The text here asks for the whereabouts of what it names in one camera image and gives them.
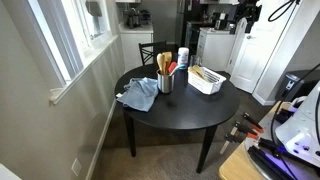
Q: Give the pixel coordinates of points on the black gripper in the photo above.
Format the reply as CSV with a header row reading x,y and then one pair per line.
x,y
247,10

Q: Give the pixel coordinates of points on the red spatula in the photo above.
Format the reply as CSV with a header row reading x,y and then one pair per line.
x,y
172,66

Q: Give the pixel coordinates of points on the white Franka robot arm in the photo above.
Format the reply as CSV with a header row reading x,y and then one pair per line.
x,y
300,133

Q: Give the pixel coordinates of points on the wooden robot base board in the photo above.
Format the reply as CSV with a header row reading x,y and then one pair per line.
x,y
236,165

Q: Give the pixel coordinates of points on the slotted wooden spatula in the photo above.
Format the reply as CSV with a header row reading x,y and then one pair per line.
x,y
199,70

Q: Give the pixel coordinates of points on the white plastic basket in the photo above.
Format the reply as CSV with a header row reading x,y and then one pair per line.
x,y
206,85

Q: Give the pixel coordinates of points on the teal silicone spatula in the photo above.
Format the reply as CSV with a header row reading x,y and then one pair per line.
x,y
181,66

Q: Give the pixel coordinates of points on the black countertop appliance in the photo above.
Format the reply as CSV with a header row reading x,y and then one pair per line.
x,y
220,21

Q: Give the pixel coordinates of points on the white panel door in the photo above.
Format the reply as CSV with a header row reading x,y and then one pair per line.
x,y
260,50

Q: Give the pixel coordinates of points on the clear glass mug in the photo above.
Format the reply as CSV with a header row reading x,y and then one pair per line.
x,y
195,61

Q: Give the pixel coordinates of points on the white wipes canister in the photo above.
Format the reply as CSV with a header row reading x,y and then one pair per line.
x,y
183,56

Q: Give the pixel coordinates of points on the wooden spoon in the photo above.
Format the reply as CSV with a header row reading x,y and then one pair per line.
x,y
194,72

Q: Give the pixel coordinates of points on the wooden utensils bundle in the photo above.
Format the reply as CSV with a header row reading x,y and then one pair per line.
x,y
167,58

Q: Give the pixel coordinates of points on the black trash bin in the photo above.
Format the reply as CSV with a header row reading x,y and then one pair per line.
x,y
300,88

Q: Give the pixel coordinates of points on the bamboo spoon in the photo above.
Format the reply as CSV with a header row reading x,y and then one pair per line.
x,y
161,61

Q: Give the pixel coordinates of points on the black dining chair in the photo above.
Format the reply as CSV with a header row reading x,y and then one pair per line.
x,y
148,50

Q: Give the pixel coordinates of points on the steel utensil cup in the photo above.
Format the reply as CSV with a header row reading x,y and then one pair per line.
x,y
165,85

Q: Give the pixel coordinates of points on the black orange bar clamp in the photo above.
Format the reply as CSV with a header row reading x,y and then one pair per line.
x,y
246,129
253,122

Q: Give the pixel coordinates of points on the black coffee maker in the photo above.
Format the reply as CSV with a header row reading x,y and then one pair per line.
x,y
132,18

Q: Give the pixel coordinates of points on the round black table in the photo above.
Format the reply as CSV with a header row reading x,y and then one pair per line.
x,y
186,110

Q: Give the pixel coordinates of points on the silver black bar clamp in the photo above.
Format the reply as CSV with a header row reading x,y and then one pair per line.
x,y
230,141

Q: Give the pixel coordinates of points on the blue cloth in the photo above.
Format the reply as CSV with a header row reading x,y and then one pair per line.
x,y
140,93

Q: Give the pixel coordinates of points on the white framed window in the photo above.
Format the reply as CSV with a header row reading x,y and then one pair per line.
x,y
66,40

